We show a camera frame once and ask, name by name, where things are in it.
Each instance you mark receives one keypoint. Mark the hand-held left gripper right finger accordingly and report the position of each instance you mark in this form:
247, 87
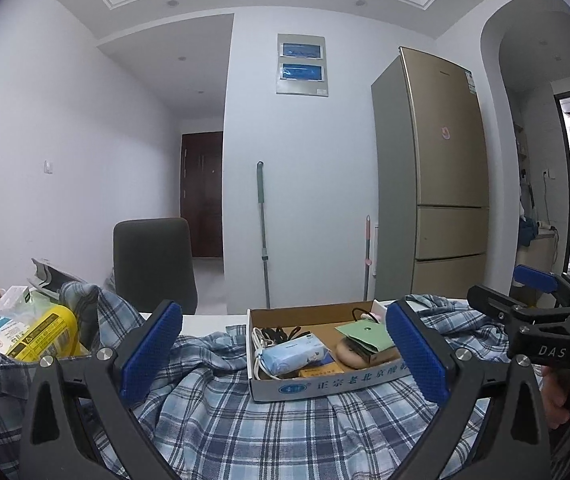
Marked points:
415, 355

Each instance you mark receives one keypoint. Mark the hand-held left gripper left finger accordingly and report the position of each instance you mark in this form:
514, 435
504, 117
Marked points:
150, 355

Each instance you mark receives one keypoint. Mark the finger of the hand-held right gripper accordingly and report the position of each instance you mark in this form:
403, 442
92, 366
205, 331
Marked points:
495, 302
535, 279

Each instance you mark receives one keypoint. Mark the beige round slotted silicone pad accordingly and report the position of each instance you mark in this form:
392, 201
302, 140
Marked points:
350, 355

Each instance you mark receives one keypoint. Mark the gold foil packet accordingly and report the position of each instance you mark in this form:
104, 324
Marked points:
322, 371

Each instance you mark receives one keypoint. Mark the shallow cardboard box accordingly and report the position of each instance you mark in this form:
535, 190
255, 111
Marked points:
315, 389

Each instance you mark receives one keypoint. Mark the person's right hand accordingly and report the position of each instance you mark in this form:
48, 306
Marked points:
555, 400

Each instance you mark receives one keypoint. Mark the beige cabinet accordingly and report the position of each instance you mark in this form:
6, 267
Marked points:
540, 270

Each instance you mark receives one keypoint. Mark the dark brown pouch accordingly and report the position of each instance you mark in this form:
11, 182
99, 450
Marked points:
382, 356

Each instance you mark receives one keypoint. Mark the dark blue cloth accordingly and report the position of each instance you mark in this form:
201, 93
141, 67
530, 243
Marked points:
527, 232

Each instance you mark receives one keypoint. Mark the green flat pouch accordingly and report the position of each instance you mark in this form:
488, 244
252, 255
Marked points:
365, 332

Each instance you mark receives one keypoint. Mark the pink white small item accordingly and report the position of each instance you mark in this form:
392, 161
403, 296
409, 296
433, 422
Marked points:
369, 316

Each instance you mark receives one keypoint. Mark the dark grey chair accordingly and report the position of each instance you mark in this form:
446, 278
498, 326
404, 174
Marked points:
155, 260

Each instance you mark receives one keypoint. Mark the yellow plastic bag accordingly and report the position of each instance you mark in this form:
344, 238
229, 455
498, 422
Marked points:
45, 330

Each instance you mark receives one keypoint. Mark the white slim board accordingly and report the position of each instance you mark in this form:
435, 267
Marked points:
376, 250

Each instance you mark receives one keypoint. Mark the blue tissue pack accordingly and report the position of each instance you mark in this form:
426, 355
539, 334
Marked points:
290, 355

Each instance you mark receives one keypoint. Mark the black hair bands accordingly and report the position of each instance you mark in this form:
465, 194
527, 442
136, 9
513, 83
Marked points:
275, 334

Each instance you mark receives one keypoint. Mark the blue plaid shirt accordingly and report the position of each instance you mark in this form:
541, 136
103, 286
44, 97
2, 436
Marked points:
265, 435

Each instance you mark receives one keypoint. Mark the gold refrigerator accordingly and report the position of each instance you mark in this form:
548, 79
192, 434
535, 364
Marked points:
445, 170

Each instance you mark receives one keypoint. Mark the white printed packet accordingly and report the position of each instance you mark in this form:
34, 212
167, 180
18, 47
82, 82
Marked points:
7, 332

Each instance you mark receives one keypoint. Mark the green white packet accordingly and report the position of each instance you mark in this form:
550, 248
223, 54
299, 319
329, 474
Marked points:
17, 295

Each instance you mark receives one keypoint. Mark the dark brown door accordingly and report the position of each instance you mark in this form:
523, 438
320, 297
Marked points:
202, 195

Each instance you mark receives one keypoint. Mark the wall electrical panel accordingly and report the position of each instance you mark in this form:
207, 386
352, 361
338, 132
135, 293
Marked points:
302, 65

